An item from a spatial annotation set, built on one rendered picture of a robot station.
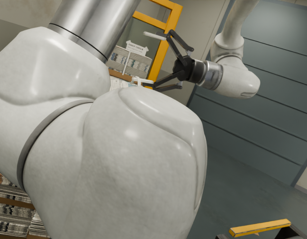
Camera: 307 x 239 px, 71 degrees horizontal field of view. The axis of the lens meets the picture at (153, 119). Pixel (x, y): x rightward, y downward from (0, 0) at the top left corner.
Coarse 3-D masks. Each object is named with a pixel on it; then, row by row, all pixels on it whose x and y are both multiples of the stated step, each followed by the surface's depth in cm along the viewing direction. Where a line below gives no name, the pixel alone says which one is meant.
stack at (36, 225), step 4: (36, 212) 69; (36, 216) 70; (32, 220) 69; (36, 220) 69; (40, 220) 69; (32, 224) 70; (36, 224) 70; (40, 224) 70; (32, 228) 70; (36, 228) 70; (40, 228) 70; (44, 228) 70; (32, 232) 71; (36, 232) 71; (40, 232) 71; (44, 232) 71; (40, 236) 72; (44, 236) 72; (48, 236) 72
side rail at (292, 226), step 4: (292, 224) 108; (284, 228) 107; (288, 228) 105; (292, 228) 104; (296, 228) 106; (280, 232) 108; (284, 232) 106; (288, 232) 105; (292, 232) 104; (296, 232) 102; (300, 232) 103; (276, 236) 109; (280, 236) 107; (284, 236) 106; (288, 236) 105; (292, 236) 103; (300, 236) 101; (304, 236) 101
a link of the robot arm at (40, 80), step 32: (64, 0) 31; (96, 0) 30; (128, 0) 33; (32, 32) 29; (64, 32) 30; (96, 32) 31; (0, 64) 28; (32, 64) 27; (64, 64) 28; (96, 64) 31; (0, 96) 27; (32, 96) 26; (64, 96) 28; (96, 96) 32; (0, 128) 26; (32, 128) 25; (0, 160) 26
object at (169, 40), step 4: (168, 36) 67; (168, 40) 67; (172, 40) 67; (172, 44) 68; (172, 48) 68; (176, 48) 68; (176, 52) 69; (176, 56) 71; (180, 56) 69; (180, 60) 69; (184, 60) 69; (184, 64) 69
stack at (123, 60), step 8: (120, 48) 166; (112, 56) 167; (120, 56) 168; (128, 56) 168; (136, 56) 170; (144, 56) 170; (112, 64) 169; (120, 64) 170; (128, 64) 171; (136, 64) 172; (144, 64) 173; (120, 72) 172; (128, 72) 173; (136, 72) 174; (144, 72) 175
